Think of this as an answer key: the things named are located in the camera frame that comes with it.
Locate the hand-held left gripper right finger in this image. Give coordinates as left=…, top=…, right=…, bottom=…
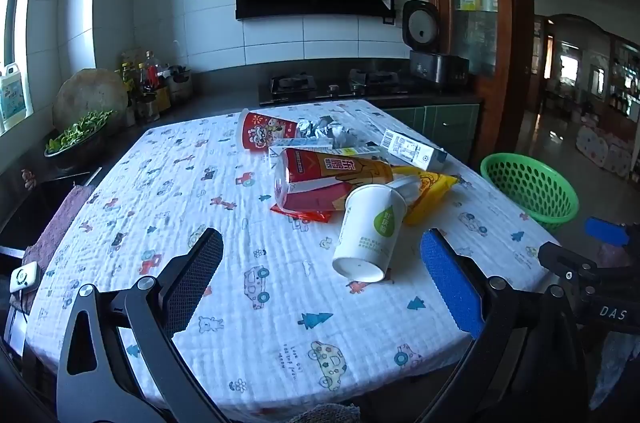
left=415, top=227, right=588, bottom=423

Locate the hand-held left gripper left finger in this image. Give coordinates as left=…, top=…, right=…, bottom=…
left=56, top=227, right=224, bottom=423

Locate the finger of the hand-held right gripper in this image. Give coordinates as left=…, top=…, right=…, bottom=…
left=539, top=242, right=601, bottom=284
left=585, top=217, right=631, bottom=248

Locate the green plastic basket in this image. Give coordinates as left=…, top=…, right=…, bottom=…
left=480, top=152, right=581, bottom=233

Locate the yellow snack bag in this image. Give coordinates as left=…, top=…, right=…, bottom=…
left=390, top=167, right=460, bottom=226

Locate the white paper cup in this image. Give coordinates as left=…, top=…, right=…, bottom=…
left=332, top=184, right=407, bottom=283

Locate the red snack wrapper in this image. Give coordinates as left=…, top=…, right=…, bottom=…
left=270, top=195, right=346, bottom=224

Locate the white blue milk carton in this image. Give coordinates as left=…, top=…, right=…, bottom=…
left=381, top=129, right=449, bottom=172

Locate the red cartoon paper cup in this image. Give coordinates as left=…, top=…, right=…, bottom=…
left=235, top=108, right=301, bottom=152

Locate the red yellow paper cup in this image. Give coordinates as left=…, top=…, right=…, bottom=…
left=272, top=147, right=394, bottom=211

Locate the long carton box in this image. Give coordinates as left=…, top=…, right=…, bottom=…
left=268, top=142, right=383, bottom=168

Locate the silver foil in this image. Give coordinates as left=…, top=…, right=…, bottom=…
left=295, top=114, right=361, bottom=147

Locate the white printed tablecloth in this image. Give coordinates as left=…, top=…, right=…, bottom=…
left=25, top=99, right=561, bottom=421

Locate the polka dot play fence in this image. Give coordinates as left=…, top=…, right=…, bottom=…
left=575, top=125, right=633, bottom=176

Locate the purple towel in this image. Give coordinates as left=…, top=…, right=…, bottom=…
left=22, top=183, right=98, bottom=274

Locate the wooden display cabinet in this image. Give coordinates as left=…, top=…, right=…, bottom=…
left=607, top=38, right=640, bottom=124

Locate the green base cabinet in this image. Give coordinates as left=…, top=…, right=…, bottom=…
left=385, top=103, right=483, bottom=164

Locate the small white device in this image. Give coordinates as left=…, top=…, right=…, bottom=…
left=9, top=262, right=38, bottom=294

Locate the bowl of green vegetables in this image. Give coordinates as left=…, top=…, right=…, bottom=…
left=44, top=110, right=116, bottom=168

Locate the metal utensil holder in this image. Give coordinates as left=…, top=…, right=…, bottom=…
left=167, top=65, right=193, bottom=104

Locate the cluster of condiment bottles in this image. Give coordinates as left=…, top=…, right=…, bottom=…
left=120, top=50, right=173, bottom=124

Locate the round wooden chopping block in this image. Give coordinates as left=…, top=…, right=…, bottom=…
left=52, top=69, right=128, bottom=134

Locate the black rice cooker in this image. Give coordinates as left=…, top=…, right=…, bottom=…
left=402, top=0, right=471, bottom=90

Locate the black gas stove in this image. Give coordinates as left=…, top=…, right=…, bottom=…
left=257, top=68, right=426, bottom=106

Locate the white detergent jug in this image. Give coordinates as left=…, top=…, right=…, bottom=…
left=0, top=63, right=28, bottom=131

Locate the wooden glass cabinet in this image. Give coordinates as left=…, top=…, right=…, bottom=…
left=421, top=0, right=536, bottom=164

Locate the window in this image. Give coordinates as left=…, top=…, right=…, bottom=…
left=0, top=0, right=111, bottom=134

